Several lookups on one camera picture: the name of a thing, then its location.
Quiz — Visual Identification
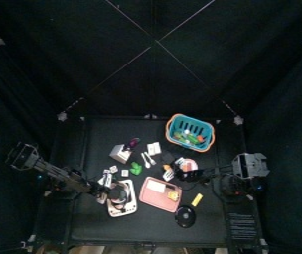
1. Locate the black round disc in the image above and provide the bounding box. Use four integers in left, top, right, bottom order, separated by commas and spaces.
175, 204, 197, 229

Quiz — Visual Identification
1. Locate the white plastic fork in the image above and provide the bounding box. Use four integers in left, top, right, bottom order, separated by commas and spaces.
143, 151, 157, 166

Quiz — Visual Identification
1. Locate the pink plastic tray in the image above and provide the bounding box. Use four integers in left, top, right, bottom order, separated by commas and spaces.
137, 176, 184, 213

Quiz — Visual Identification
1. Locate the round metal bowl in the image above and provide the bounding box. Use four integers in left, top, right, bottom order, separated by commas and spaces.
109, 182, 132, 204

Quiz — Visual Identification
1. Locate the teal basket orange rim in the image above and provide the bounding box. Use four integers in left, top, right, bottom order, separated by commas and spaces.
164, 113, 216, 153

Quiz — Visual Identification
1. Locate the purple toy eggplant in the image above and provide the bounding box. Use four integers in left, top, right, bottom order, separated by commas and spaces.
127, 137, 141, 149

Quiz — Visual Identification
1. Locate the white toy bread slice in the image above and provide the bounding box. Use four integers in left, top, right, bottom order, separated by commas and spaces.
145, 179, 167, 193

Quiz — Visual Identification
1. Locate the yellow toy cheese piece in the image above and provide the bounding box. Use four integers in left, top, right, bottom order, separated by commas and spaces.
165, 190, 180, 202

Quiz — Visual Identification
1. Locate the green toy vegetable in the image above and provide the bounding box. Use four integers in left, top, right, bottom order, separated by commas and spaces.
184, 134, 201, 145

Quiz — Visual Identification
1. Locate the bright green toy leaf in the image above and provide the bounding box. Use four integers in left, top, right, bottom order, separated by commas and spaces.
128, 161, 143, 176

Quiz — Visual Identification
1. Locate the yellow rectangular block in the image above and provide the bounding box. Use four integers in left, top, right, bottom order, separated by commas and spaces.
189, 192, 204, 208

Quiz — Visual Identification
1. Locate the white square box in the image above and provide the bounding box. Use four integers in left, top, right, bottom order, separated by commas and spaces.
145, 141, 163, 156

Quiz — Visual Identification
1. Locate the white plastic spoon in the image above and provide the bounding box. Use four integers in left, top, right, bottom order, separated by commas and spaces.
140, 152, 151, 169

